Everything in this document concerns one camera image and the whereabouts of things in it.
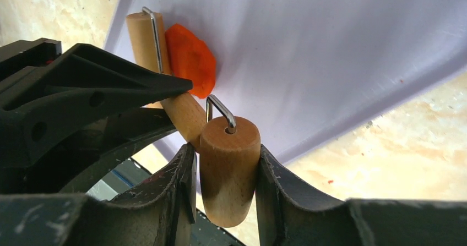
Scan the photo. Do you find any wooden double-ended dough roller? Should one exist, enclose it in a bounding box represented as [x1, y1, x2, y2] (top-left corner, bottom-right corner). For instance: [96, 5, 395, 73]
[126, 8, 260, 228]

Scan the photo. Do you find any lavender plastic cutting board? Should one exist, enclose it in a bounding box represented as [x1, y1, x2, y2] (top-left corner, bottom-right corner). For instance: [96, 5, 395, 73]
[104, 0, 467, 194]

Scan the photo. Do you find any orange-red dough lump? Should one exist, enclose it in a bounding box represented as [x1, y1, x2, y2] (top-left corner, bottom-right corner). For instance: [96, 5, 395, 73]
[165, 24, 216, 99]

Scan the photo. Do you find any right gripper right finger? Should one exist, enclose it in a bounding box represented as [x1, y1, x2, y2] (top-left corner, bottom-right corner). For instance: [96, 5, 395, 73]
[256, 147, 466, 245]

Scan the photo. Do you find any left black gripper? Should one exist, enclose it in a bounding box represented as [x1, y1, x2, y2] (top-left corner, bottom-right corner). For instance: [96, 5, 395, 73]
[1, 38, 192, 194]

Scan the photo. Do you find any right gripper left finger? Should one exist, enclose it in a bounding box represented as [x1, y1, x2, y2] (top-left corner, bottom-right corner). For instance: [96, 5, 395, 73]
[1, 144, 196, 245]

